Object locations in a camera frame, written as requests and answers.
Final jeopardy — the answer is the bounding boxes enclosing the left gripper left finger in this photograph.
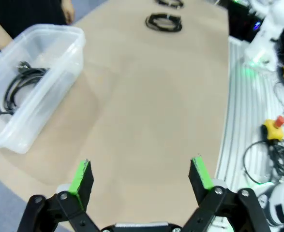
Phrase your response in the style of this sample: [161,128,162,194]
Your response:
[17,158,102,232]

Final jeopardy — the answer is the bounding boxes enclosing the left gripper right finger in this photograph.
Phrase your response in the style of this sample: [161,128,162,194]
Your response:
[180,155,273,232]

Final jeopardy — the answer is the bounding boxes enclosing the black power cable coil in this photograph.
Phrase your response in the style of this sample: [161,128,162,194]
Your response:
[0,61,51,117]

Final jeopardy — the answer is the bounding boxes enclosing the black cable coil white tie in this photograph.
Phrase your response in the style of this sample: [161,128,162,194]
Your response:
[145,13,182,33]

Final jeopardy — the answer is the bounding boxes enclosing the black power cable grey tie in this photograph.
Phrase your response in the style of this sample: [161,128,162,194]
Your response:
[155,0,185,8]

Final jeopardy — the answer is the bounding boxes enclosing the person's left hand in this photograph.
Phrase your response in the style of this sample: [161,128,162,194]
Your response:
[61,0,75,25]

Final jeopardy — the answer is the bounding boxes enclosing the clear plastic storage container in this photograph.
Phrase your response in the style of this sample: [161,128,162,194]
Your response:
[0,24,86,154]

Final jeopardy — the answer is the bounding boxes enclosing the black controller box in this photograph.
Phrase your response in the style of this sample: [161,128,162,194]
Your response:
[228,0,262,43]

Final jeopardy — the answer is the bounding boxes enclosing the person in black t-shirt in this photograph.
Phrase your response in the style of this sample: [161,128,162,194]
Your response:
[0,0,69,41]

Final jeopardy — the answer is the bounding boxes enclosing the black cable bundle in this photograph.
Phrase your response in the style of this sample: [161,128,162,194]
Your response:
[242,139,284,186]

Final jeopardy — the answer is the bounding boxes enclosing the ribbed aluminium base plate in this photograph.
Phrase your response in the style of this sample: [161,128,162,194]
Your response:
[215,36,284,194]

